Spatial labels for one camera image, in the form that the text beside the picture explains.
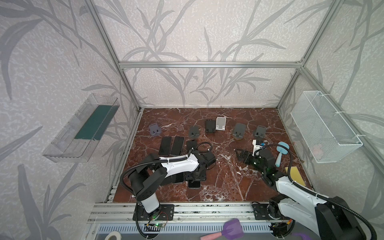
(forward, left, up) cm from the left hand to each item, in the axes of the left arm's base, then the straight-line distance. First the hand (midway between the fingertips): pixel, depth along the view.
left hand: (199, 175), depth 85 cm
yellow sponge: (0, -55, +2) cm, 55 cm away
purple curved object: (-27, -48, +1) cm, 55 cm away
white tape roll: (-27, +38, 0) cm, 47 cm away
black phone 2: (+20, +15, -2) cm, 25 cm away
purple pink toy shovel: (-25, -16, +1) cm, 30 cm away
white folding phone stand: (+35, -14, +3) cm, 38 cm away
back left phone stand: (+29, +4, +1) cm, 29 cm away
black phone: (+22, +6, -3) cm, 23 cm away
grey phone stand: (+30, +32, +3) cm, 44 cm away
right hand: (+14, -24, +9) cm, 29 cm away
